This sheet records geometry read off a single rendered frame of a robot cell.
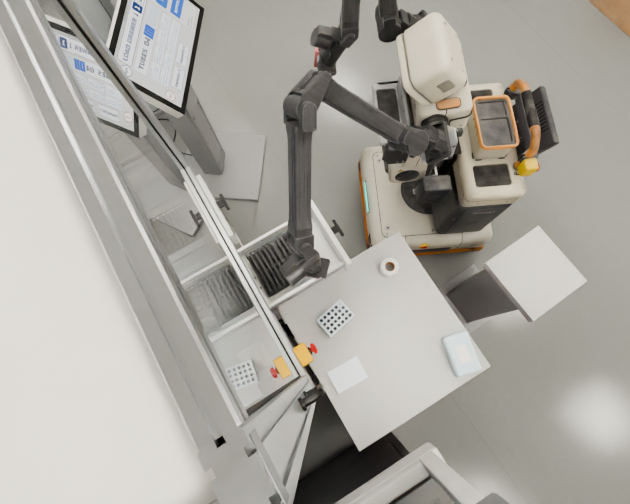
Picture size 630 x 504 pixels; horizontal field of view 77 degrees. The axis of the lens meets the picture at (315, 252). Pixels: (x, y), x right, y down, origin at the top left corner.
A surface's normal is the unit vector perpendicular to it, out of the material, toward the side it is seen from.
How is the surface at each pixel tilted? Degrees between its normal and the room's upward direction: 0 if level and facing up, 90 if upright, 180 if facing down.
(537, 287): 0
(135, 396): 0
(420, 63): 42
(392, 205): 0
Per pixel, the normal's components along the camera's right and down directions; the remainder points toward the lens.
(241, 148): 0.02, -0.25
